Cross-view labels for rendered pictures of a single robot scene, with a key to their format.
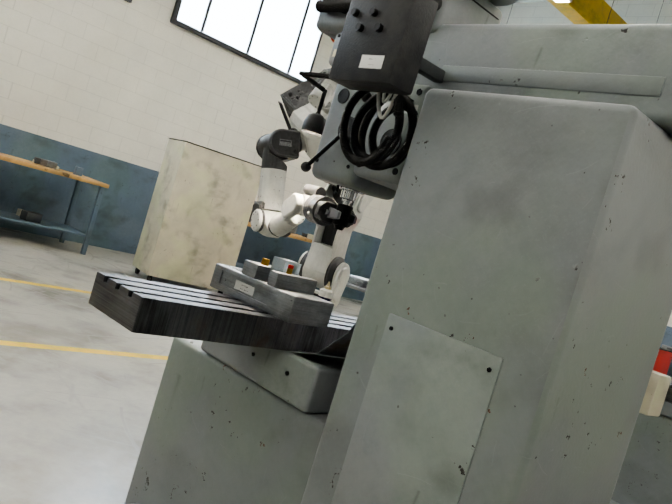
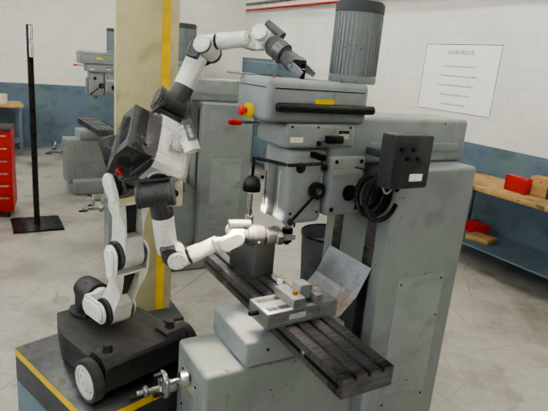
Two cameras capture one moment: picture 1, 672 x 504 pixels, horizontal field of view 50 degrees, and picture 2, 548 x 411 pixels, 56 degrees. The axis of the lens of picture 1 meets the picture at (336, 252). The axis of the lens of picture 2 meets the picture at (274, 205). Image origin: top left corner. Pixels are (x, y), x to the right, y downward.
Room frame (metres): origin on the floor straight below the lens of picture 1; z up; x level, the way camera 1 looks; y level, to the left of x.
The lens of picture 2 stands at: (1.63, 2.08, 1.94)
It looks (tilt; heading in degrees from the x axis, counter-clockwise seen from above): 15 degrees down; 283
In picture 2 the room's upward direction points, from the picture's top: 5 degrees clockwise
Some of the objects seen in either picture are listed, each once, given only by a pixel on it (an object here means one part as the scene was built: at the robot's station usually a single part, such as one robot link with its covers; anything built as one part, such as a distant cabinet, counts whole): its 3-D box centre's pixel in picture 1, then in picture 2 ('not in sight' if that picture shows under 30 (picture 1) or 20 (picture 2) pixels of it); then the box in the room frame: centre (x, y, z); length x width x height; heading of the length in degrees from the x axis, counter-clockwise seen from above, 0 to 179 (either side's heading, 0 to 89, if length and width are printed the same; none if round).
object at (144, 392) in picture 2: not in sight; (154, 389); (2.53, 0.28, 0.51); 0.22 x 0.06 x 0.06; 44
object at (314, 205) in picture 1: (327, 213); (267, 235); (2.14, 0.06, 1.23); 0.13 x 0.12 x 0.10; 119
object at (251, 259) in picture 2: not in sight; (252, 249); (2.29, -0.26, 1.03); 0.22 x 0.12 x 0.20; 142
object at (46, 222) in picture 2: not in sight; (33, 130); (5.41, -2.52, 1.05); 0.50 x 0.50 x 2.11; 44
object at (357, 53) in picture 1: (380, 41); (405, 161); (1.61, 0.04, 1.62); 0.20 x 0.09 x 0.21; 44
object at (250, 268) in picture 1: (269, 273); (289, 295); (1.99, 0.16, 1.02); 0.15 x 0.06 x 0.04; 137
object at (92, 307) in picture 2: not in sight; (109, 304); (2.96, -0.04, 0.68); 0.21 x 0.20 x 0.13; 153
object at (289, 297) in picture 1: (271, 287); (293, 302); (1.97, 0.14, 0.98); 0.35 x 0.15 x 0.11; 47
